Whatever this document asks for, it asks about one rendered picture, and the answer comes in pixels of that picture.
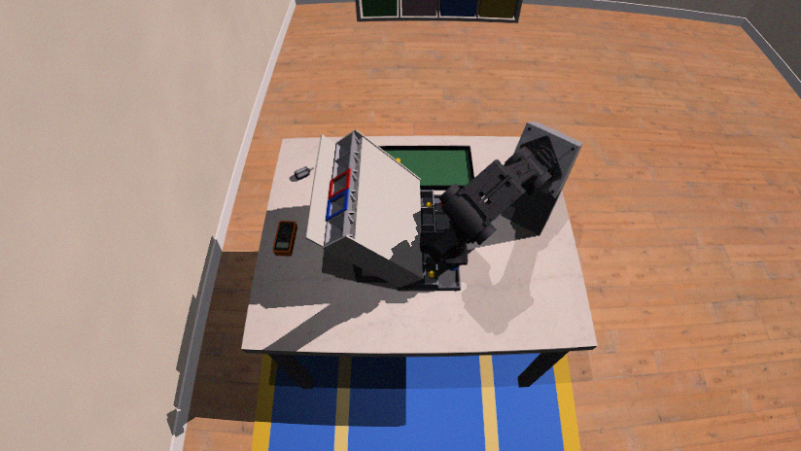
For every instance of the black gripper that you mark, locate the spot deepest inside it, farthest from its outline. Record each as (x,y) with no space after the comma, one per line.
(462,258)

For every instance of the red square band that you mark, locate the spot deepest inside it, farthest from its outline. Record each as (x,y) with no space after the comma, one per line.
(347,183)

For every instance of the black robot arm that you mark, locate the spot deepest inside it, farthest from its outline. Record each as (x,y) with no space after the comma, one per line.
(472,208)

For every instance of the blue square band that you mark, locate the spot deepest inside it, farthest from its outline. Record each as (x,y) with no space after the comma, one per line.
(328,217)

